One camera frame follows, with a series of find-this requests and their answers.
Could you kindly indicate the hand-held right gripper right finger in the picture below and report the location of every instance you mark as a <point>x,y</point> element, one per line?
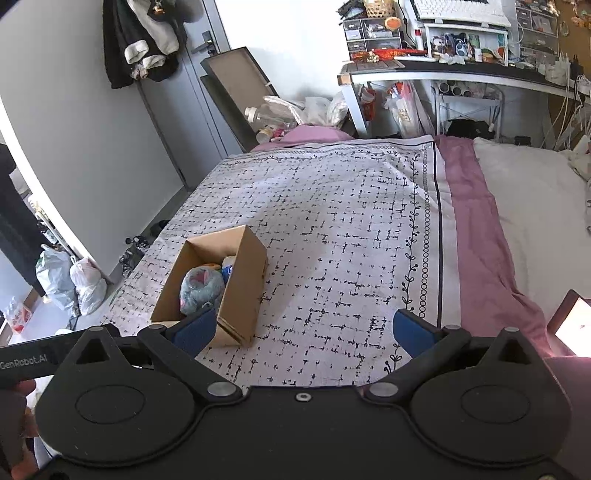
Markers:
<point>411,330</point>

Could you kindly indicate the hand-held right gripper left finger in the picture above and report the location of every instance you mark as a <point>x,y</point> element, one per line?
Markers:
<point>198,330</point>

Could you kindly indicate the blue fluffy plush toy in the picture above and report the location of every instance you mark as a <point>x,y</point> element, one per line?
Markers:
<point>198,286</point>

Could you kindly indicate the brown cardboard box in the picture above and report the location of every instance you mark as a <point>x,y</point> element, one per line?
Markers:
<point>244,286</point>

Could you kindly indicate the blue printed packet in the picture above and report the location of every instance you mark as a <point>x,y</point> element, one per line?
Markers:
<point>227,271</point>

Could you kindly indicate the burger plush toy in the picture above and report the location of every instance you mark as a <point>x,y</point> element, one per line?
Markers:
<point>213,266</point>

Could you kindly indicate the person's left hand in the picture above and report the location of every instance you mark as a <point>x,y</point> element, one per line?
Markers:
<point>30,423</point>

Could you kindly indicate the white plastic bag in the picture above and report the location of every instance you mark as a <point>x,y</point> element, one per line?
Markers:
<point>87,282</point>
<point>54,277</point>

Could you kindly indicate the white black patterned blanket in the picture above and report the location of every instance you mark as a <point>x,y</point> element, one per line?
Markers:
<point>346,207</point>

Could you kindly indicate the dark hanging garment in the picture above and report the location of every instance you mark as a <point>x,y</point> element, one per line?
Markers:
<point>16,221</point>

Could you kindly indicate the tablet with lit screen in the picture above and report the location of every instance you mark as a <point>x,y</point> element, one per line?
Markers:
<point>572,325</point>

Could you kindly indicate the white duvet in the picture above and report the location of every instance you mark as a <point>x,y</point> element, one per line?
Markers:
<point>531,207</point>

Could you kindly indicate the black bag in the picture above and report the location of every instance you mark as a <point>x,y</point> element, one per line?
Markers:
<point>467,128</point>

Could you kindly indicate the grey door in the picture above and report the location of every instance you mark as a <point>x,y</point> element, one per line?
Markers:
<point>171,115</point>

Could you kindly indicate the printed plastic bag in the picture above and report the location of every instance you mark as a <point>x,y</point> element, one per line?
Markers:
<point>406,110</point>

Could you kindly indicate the clear plastic jar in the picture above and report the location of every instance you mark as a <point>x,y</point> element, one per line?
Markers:
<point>258,116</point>

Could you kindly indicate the heap of plastic bags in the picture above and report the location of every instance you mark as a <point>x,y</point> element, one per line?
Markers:
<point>314,110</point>

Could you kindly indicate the white desk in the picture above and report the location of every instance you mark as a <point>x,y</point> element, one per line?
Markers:
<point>360,92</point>

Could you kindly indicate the flat cardboard sheets leaning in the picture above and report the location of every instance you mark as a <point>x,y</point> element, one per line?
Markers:
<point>235,83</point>

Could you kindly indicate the white desk shelf riser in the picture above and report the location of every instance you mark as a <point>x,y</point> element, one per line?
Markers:
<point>427,44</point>

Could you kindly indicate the hanging dark and white clothes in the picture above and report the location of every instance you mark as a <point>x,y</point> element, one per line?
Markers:
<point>134,46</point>

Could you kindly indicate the red white bottle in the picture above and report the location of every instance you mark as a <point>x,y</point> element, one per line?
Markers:
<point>419,38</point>

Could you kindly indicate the grey drawer organizer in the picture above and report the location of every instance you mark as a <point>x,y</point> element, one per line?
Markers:
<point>369,32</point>

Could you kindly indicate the white keyboard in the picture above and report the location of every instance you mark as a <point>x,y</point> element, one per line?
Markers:
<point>457,10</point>

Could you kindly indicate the wicker basket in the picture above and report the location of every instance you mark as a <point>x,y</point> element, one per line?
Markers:
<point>379,7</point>

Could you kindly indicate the clear drawer organizer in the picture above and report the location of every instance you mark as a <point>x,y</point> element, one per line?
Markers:
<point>535,23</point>

